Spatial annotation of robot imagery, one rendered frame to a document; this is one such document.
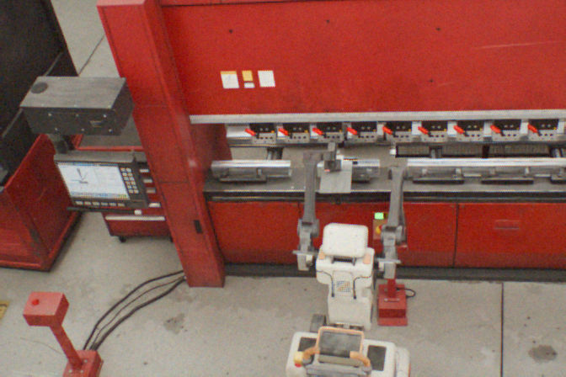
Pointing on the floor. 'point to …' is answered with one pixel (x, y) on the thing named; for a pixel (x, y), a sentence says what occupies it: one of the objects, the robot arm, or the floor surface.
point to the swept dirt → (447, 280)
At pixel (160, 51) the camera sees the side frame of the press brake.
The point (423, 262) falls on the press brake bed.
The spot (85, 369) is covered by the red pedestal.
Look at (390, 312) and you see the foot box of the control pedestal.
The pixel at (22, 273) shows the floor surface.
